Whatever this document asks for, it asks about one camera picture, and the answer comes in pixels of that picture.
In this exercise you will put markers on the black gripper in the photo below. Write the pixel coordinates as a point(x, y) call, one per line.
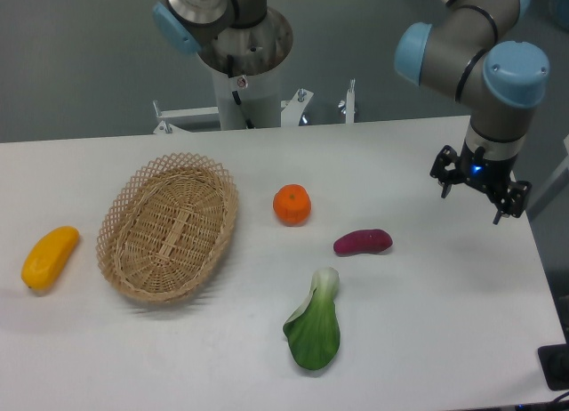
point(486, 165)

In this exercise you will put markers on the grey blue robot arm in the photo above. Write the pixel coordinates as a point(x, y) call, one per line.
point(502, 82)

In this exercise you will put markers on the purple sweet potato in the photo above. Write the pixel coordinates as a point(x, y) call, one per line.
point(372, 241)

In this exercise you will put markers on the orange pumpkin toy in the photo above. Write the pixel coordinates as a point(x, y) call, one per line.
point(292, 205)

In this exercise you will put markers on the black device at table edge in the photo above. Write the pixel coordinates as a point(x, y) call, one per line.
point(554, 365)

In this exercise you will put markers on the green bok choy leaf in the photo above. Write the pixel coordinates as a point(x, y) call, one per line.
point(312, 331)

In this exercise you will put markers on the woven wicker basket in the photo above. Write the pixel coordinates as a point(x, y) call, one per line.
point(168, 228)

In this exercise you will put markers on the yellow mango toy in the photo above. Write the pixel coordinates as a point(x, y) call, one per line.
point(48, 257)

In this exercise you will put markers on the white metal table frame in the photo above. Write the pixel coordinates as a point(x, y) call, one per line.
point(292, 113)

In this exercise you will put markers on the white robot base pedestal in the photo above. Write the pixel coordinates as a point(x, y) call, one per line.
point(243, 43)

